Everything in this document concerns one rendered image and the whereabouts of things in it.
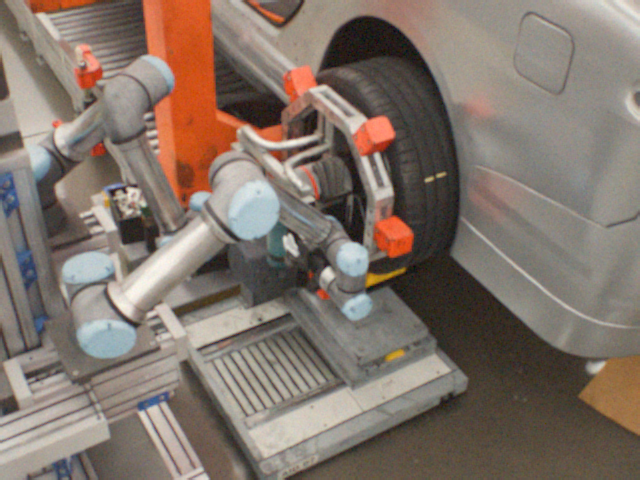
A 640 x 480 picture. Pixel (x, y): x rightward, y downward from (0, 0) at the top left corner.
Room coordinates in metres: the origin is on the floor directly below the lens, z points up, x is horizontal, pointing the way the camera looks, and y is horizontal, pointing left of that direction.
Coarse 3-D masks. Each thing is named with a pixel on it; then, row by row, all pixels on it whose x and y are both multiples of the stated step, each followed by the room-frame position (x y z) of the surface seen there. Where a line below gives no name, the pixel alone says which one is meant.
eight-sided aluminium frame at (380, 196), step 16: (304, 96) 2.08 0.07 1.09; (320, 96) 2.03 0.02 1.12; (336, 96) 2.03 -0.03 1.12; (288, 112) 2.17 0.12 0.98; (304, 112) 2.16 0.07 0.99; (336, 112) 1.94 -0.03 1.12; (352, 112) 1.94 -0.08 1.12; (288, 128) 2.17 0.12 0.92; (352, 128) 1.87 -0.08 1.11; (352, 144) 1.86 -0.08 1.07; (368, 160) 1.84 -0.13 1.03; (368, 176) 1.79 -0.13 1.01; (384, 176) 1.81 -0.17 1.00; (368, 192) 1.77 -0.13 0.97; (384, 192) 1.77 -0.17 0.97; (368, 208) 1.77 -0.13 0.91; (384, 208) 1.78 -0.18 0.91; (368, 224) 1.77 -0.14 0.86; (368, 240) 1.76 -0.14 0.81; (368, 256) 1.75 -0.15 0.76; (384, 256) 1.78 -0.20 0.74
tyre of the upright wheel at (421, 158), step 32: (352, 64) 2.18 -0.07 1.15; (384, 64) 2.14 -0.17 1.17; (352, 96) 2.02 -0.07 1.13; (384, 96) 1.96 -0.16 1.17; (416, 96) 2.00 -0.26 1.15; (416, 128) 1.89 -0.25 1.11; (448, 128) 1.93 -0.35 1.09; (416, 160) 1.83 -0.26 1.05; (448, 160) 1.87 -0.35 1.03; (416, 192) 1.78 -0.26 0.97; (448, 192) 1.83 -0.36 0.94; (416, 224) 1.75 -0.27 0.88; (448, 224) 1.82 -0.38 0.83; (416, 256) 1.80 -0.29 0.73
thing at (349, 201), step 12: (312, 120) 2.21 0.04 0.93; (312, 132) 2.22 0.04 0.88; (348, 144) 2.07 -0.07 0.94; (348, 156) 2.10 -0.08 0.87; (384, 156) 1.87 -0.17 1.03; (348, 168) 2.10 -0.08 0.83; (360, 180) 2.06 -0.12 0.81; (360, 192) 2.03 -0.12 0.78; (336, 204) 2.14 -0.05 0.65; (348, 204) 2.04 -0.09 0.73; (360, 204) 1.98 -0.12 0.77; (336, 216) 2.10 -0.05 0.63; (348, 216) 2.04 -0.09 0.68; (360, 216) 2.12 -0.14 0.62; (348, 228) 2.04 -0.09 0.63; (360, 228) 2.06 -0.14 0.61; (360, 240) 1.99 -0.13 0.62
